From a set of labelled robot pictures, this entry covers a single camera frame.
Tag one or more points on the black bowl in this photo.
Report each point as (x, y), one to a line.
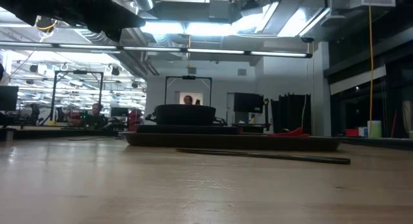
(185, 116)

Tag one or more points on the dark metal knife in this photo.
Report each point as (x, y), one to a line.
(274, 156)

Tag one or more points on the red cloth napkin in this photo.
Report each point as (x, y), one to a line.
(295, 133)

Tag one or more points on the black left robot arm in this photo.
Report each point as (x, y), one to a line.
(80, 7)

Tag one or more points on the brown plastic tray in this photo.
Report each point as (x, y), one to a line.
(226, 143)

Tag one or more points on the person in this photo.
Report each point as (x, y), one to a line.
(96, 109)
(188, 100)

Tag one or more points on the black monitor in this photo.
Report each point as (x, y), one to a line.
(248, 103)
(9, 98)

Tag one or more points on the long ceiling light bar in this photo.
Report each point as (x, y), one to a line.
(213, 51)

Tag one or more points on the red chair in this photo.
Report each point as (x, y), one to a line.
(135, 119)

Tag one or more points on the black curtain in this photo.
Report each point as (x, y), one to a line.
(288, 112)

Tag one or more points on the grey ceiling junction box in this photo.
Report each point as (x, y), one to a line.
(219, 9)

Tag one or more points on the red box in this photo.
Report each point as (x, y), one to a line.
(351, 132)

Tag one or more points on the white and blue box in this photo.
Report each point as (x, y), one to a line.
(363, 132)

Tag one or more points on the green and white container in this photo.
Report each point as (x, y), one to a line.
(374, 130)

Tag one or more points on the red pole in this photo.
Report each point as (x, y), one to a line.
(394, 124)

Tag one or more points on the white lit wall panel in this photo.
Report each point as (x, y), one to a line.
(198, 96)

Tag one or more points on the black rig frame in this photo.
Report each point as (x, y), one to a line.
(77, 72)
(188, 77)

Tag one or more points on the black aluminium table frame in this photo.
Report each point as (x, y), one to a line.
(64, 133)

